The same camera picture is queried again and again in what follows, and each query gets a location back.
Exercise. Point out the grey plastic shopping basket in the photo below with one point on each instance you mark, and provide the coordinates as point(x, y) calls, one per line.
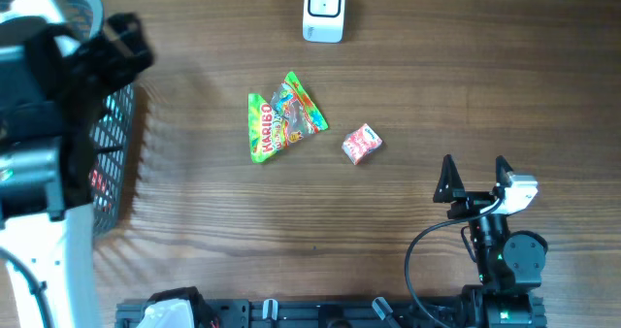
point(112, 133)

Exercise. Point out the green Haribo candy bag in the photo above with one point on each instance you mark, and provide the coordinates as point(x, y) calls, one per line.
point(288, 118)

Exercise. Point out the white barcode scanner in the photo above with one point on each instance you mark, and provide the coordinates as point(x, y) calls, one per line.
point(323, 21)

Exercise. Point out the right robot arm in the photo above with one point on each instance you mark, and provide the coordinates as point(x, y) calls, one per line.
point(509, 264)

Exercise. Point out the small red tissue pack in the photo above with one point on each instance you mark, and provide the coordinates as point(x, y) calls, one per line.
point(360, 143)

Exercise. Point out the red stick packet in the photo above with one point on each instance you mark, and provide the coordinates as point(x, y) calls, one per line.
point(102, 193)

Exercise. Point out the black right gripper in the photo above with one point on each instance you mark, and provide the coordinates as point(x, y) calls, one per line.
point(470, 202)

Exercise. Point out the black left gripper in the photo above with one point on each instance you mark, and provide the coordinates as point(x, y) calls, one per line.
point(110, 41)

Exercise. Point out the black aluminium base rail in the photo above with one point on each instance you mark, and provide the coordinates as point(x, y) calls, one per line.
point(364, 313)

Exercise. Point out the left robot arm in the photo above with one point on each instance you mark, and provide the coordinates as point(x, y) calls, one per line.
point(47, 210)

